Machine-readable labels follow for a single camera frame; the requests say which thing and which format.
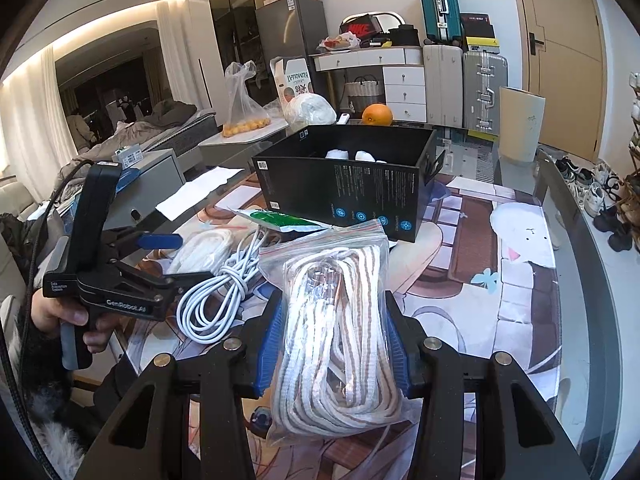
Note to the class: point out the red shoebox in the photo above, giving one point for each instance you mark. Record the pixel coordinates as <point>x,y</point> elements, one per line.
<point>359,27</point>

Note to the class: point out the white paper sheet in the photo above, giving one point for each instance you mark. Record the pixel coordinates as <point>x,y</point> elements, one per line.
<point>200,192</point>

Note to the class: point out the person's left forearm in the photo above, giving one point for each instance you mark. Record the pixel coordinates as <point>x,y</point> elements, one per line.
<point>55,395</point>

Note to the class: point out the white milk carton box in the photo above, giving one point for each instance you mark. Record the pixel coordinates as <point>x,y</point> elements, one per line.
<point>295,82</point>

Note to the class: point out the orange fruit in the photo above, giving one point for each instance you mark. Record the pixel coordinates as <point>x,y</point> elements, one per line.
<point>377,114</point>

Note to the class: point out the plastic bag of food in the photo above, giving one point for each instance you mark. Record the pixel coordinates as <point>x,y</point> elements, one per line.
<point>340,42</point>

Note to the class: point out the black bag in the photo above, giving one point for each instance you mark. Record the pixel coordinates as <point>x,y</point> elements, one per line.
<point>404,36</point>

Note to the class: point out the person's left hand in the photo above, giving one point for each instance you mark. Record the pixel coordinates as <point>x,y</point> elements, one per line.
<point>52,310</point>

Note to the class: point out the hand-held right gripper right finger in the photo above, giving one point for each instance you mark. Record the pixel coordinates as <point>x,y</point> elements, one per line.
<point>400,360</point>

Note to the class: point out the white suitcase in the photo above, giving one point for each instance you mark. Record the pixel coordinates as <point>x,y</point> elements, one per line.
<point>442,85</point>

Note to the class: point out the black cardboard box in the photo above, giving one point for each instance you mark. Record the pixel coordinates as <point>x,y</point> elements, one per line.
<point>350,195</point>

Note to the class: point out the yellow and black box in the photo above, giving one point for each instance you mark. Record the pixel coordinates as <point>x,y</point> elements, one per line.
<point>482,44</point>

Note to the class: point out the pile of shoes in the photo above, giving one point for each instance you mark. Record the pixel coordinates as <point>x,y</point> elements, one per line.
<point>595,195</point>

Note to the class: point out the dark glass cabinet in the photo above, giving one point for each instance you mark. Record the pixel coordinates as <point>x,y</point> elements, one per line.
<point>232,35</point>

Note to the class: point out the printed table mat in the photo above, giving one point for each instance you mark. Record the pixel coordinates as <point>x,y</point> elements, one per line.
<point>475,270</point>

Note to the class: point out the green and white packet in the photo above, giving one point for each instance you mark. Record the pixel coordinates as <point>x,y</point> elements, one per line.
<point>280,221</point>

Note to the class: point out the white air purifier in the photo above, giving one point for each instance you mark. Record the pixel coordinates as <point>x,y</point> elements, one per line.
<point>520,125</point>

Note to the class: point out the silver suitcase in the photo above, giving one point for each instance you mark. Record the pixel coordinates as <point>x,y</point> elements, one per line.
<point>485,92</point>

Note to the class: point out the beige door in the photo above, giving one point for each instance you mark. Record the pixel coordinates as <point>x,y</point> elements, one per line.
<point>565,60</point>

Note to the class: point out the bed with grey bedding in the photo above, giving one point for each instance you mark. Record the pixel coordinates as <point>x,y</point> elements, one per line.
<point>170,120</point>

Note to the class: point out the wicker shoe rack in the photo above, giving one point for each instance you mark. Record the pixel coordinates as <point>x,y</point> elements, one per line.
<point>634,160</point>

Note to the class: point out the teal suitcase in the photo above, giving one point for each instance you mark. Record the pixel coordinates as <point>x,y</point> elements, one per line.
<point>439,7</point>

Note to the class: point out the wicker basket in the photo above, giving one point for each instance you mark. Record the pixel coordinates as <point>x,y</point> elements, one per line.
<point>364,95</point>

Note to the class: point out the white rolled sock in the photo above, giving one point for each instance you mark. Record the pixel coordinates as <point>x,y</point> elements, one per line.
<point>337,154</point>
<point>365,155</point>

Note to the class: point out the grey refrigerator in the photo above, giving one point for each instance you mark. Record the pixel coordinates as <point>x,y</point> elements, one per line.
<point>292,35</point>

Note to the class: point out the white side table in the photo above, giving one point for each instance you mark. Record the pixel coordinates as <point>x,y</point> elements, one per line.
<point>235,142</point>

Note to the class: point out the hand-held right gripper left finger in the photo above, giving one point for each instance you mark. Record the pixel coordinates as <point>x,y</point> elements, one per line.
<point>265,355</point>

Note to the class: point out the white drawer desk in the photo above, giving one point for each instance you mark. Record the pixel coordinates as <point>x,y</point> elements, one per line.
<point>405,90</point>

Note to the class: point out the black flat box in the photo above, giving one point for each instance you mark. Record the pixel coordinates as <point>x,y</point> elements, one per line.
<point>477,25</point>

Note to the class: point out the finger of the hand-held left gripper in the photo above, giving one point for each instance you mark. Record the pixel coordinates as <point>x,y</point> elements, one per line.
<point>190,279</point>
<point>160,241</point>

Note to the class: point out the plastic bag of small oranges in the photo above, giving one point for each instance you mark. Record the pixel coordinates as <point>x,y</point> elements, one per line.
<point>245,115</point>

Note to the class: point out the white bundled plastic bag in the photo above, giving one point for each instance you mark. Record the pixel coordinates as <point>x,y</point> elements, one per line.
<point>310,109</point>

